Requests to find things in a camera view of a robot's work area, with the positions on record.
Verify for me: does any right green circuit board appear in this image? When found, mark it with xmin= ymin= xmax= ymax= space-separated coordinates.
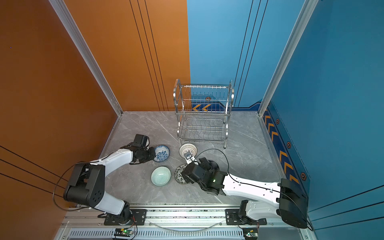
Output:
xmin=242 ymin=228 xmax=259 ymax=240

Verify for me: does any pale green ribbed bowl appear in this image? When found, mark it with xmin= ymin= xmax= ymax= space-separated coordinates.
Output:
xmin=151 ymin=166 xmax=172 ymax=187

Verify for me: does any green circuit board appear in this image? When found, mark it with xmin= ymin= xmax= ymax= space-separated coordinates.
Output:
xmin=113 ymin=228 xmax=136 ymax=240
xmin=242 ymin=228 xmax=259 ymax=240

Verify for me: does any aluminium front rail frame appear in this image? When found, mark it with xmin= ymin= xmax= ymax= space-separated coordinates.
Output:
xmin=55 ymin=204 xmax=316 ymax=240

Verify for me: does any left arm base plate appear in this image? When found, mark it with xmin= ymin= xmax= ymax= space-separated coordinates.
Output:
xmin=104 ymin=209 xmax=147 ymax=227

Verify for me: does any left green circuit board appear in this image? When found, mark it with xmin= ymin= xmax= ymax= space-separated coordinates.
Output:
xmin=113 ymin=228 xmax=136 ymax=240

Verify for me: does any white brown lattice bowl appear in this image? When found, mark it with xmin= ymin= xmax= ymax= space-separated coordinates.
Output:
xmin=179 ymin=143 xmax=198 ymax=158

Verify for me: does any dark blue petal bowl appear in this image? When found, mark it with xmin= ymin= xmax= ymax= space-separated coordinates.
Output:
xmin=209 ymin=160 xmax=220 ymax=171

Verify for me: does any stainless steel dish rack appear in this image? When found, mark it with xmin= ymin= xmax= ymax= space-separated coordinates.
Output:
xmin=173 ymin=79 xmax=235 ymax=148

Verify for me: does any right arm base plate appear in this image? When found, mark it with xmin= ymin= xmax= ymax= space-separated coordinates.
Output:
xmin=225 ymin=209 xmax=268 ymax=226

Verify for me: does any clear cable on rail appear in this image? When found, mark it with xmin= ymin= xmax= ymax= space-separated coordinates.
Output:
xmin=146 ymin=220 xmax=226 ymax=233

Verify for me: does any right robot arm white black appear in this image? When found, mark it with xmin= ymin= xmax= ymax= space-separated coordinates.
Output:
xmin=181 ymin=158 xmax=309 ymax=229

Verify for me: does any left aluminium corner post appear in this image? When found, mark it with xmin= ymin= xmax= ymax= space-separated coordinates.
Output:
xmin=48 ymin=0 xmax=124 ymax=117

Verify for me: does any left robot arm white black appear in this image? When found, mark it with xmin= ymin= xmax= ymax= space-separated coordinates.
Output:
xmin=63 ymin=134 xmax=156 ymax=225

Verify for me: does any blue floral white bowl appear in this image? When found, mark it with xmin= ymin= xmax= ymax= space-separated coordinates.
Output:
xmin=154 ymin=145 xmax=170 ymax=163

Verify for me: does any right aluminium corner post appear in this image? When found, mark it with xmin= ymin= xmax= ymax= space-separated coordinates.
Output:
xmin=258 ymin=0 xmax=319 ymax=117

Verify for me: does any aluminium corner post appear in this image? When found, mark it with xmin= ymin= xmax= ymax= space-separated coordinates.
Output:
xmin=48 ymin=0 xmax=124 ymax=117
xmin=258 ymin=0 xmax=319 ymax=117

